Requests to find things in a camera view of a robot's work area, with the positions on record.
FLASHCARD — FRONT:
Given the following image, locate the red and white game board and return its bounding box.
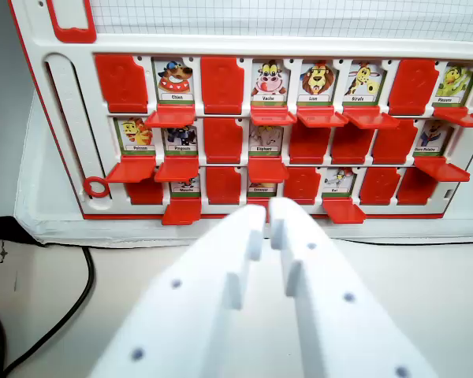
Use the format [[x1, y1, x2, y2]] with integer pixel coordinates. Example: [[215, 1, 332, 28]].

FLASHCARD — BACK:
[[6, 0, 473, 227]]

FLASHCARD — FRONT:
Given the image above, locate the black box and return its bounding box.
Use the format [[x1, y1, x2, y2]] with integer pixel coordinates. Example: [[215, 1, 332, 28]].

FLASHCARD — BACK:
[[0, 215, 49, 248]]

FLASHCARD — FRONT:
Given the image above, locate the red board flap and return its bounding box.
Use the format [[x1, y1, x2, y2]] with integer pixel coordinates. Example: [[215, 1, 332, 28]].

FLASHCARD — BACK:
[[94, 54, 150, 114]]

